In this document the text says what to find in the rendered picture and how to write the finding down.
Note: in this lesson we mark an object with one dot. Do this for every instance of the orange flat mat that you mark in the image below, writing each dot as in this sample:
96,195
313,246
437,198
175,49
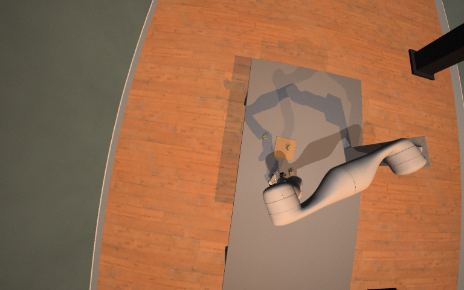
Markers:
280,149

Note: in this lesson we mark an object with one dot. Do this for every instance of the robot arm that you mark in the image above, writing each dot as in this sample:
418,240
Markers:
339,182

